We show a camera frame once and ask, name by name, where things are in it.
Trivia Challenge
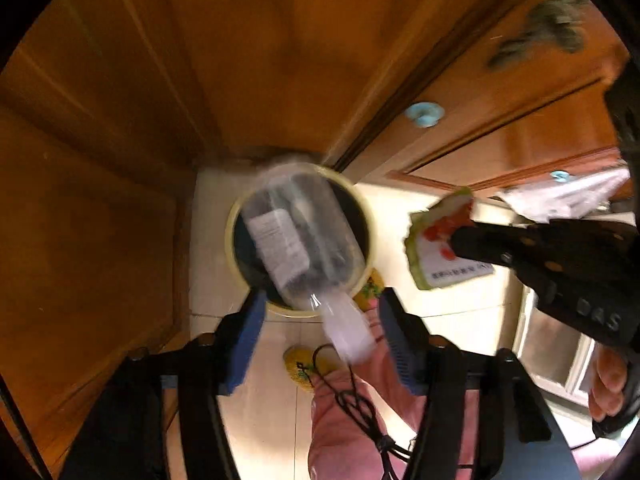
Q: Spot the person's pink trouser leg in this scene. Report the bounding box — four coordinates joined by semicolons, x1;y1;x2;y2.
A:
307;305;483;480

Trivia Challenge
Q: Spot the person's right hand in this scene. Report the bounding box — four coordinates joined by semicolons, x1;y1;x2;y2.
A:
587;345;640;423

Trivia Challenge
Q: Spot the yellow slipper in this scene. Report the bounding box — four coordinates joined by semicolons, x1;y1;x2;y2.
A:
352;269;387;313
282;345;341;393

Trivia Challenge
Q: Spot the green snack packet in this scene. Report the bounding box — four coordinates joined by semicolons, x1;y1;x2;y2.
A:
402;187;496;291

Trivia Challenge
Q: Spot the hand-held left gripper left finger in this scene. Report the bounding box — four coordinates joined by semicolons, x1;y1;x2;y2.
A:
60;289;267;480

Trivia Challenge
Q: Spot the round dark trash bin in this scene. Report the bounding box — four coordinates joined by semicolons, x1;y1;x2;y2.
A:
225;160;376;318

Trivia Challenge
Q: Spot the clear plastic bottle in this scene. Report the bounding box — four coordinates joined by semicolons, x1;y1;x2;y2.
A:
242;162;381;363

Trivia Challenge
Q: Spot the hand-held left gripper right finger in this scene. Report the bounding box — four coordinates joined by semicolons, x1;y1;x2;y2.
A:
378;289;581;480

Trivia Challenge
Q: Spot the crumpled white plastic wrapper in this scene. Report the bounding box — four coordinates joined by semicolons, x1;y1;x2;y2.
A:
500;167;631;222

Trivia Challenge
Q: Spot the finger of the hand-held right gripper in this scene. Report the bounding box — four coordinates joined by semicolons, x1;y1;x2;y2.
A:
450;224;541;270

